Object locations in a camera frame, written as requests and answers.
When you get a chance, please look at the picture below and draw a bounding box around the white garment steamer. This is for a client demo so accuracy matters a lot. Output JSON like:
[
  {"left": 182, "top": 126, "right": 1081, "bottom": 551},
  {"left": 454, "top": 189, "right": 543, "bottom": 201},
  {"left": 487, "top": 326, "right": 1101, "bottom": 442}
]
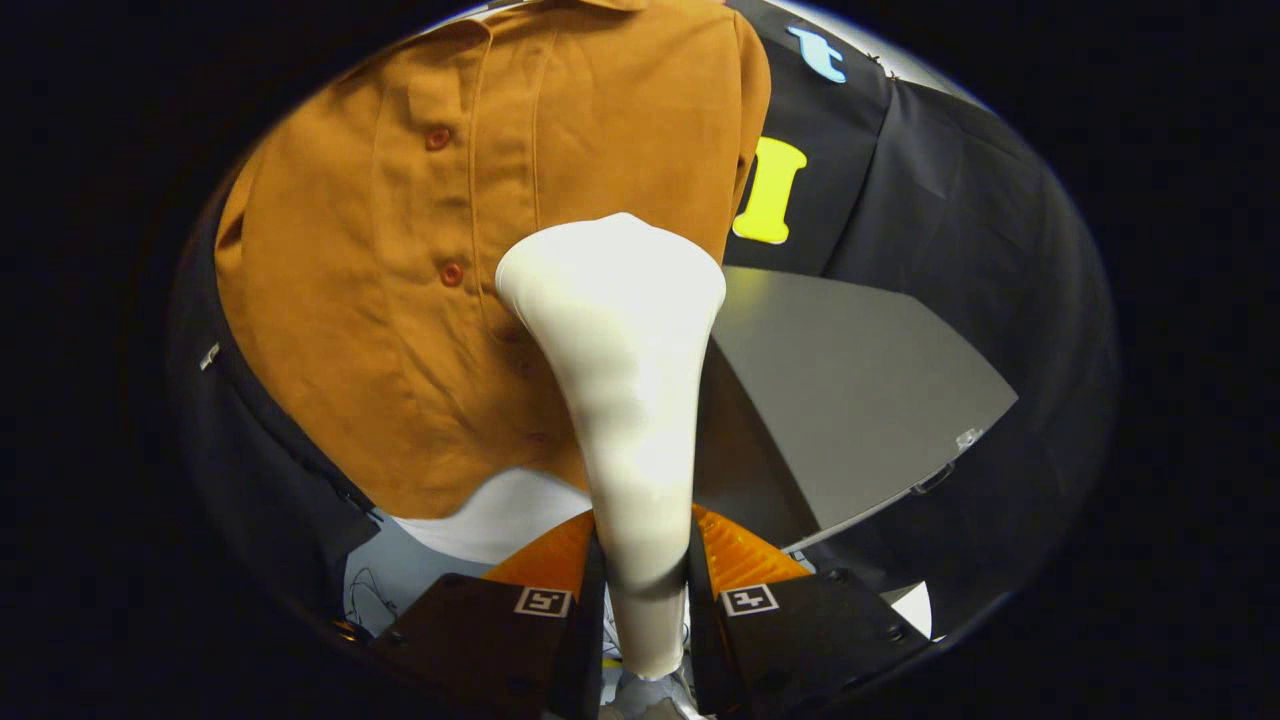
[{"left": 495, "top": 212, "right": 728, "bottom": 681}]

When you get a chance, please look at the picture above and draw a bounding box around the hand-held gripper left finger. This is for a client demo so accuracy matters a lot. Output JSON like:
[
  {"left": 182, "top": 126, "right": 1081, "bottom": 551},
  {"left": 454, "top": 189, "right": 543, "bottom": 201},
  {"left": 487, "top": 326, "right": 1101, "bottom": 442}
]
[{"left": 370, "top": 510, "right": 609, "bottom": 720}]

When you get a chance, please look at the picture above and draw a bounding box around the white mannequin torso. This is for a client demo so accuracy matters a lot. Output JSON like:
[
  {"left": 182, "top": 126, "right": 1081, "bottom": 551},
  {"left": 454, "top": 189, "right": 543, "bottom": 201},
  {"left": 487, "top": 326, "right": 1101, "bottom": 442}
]
[{"left": 395, "top": 468, "right": 593, "bottom": 566}]

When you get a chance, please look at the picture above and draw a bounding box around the orange-brown button shirt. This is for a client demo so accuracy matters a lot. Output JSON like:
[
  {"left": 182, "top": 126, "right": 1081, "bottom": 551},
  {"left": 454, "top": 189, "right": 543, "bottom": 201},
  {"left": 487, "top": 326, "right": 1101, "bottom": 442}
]
[{"left": 213, "top": 0, "right": 773, "bottom": 521}]

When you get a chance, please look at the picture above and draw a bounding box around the black backdrop cloth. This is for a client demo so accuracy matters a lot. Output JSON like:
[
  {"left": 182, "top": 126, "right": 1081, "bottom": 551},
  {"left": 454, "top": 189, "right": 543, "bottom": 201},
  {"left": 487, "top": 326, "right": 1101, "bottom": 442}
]
[{"left": 170, "top": 0, "right": 1121, "bottom": 651}]

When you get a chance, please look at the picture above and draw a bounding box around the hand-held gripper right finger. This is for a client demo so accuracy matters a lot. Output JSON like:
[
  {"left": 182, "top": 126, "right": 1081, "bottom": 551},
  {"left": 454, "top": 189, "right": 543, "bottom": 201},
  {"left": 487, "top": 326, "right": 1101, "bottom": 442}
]
[{"left": 685, "top": 503, "right": 933, "bottom": 716}]

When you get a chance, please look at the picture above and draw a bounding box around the thin black cable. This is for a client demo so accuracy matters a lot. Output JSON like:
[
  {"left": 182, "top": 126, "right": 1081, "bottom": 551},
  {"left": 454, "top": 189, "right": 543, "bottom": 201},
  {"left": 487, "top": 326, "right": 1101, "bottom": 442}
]
[{"left": 345, "top": 568, "right": 403, "bottom": 626}]

